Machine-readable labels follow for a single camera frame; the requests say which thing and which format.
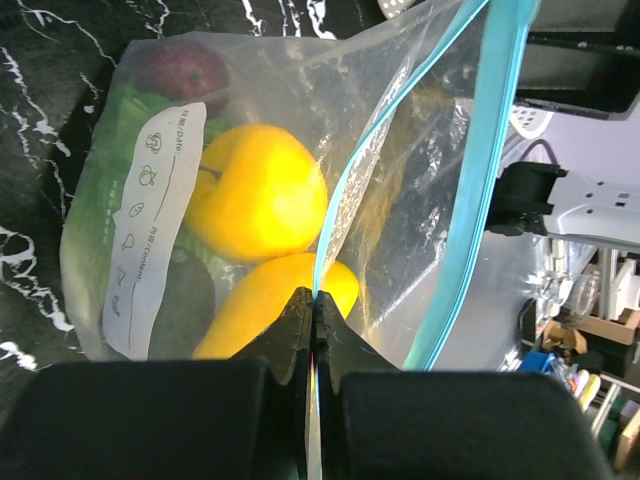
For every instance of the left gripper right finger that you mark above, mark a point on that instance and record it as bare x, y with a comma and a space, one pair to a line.
379, 422

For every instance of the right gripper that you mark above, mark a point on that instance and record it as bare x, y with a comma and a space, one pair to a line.
582, 58

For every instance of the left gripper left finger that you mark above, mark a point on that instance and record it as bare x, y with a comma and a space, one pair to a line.
240, 418

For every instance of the yellow fake lemon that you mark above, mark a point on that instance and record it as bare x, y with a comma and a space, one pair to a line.
254, 303
259, 194

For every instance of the dark green fake avocado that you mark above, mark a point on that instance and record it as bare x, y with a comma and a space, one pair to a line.
187, 308

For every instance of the clear zip top bag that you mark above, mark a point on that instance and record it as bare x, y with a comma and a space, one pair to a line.
339, 99

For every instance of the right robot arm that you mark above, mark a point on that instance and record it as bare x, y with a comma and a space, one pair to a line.
563, 203

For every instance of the green fake lettuce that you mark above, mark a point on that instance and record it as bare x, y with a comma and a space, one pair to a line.
129, 208

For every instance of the dark red fake fruit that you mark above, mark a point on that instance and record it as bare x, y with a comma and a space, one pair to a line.
183, 71

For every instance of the white perforated basket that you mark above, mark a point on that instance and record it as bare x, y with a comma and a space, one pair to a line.
528, 122

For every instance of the black marble pattern mat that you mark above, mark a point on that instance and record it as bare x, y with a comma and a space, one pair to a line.
57, 58

